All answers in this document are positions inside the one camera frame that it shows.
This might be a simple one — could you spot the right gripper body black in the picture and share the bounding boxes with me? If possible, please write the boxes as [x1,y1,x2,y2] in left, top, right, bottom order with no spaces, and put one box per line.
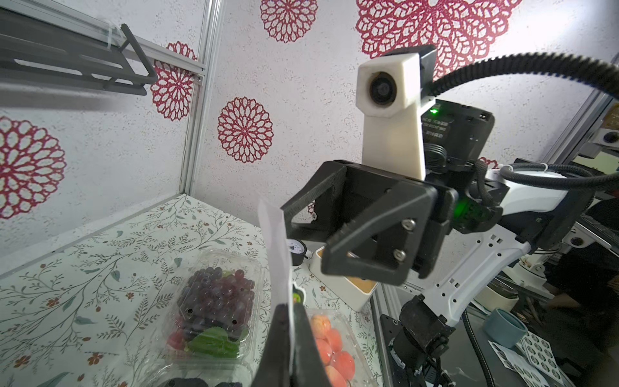
[341,164,459,278]

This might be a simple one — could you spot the teal cup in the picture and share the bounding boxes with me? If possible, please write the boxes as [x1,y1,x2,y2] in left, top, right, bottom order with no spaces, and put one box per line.
[483,308,528,348]

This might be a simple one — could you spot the sticker sheet on table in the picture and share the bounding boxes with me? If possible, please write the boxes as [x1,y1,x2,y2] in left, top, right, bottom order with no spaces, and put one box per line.
[488,332,575,386]

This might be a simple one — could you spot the floral table mat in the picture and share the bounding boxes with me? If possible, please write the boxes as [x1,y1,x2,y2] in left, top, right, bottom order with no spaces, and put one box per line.
[0,193,383,387]

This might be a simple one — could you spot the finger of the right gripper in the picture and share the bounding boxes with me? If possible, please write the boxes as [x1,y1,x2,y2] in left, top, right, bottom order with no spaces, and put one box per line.
[322,181,438,285]
[281,161,347,242]

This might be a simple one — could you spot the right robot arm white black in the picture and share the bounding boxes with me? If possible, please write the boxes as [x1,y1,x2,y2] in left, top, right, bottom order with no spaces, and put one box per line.
[282,100,618,382]

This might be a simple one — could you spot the blackberry clamshell box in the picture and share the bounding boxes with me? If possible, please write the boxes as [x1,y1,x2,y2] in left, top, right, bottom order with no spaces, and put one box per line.
[138,361,253,386]

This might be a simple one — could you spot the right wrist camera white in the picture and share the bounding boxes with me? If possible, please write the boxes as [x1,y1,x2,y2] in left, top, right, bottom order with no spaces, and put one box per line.
[356,53,435,181]

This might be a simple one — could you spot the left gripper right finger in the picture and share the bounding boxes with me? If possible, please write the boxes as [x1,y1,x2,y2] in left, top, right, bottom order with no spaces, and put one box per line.
[290,303,330,387]

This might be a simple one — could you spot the black alarm clock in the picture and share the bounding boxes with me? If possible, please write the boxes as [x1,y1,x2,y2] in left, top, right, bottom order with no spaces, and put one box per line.
[287,239,313,266]

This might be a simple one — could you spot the white sticker label sheet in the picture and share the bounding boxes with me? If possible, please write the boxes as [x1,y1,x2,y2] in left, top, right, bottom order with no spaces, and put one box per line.
[257,196,295,372]

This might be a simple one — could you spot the purple grape clamshell box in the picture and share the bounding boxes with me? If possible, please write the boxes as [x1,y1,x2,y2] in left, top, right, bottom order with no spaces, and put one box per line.
[163,249,264,362]

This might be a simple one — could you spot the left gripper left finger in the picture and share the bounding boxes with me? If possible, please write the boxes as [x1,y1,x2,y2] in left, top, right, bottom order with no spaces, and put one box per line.
[251,304,291,387]

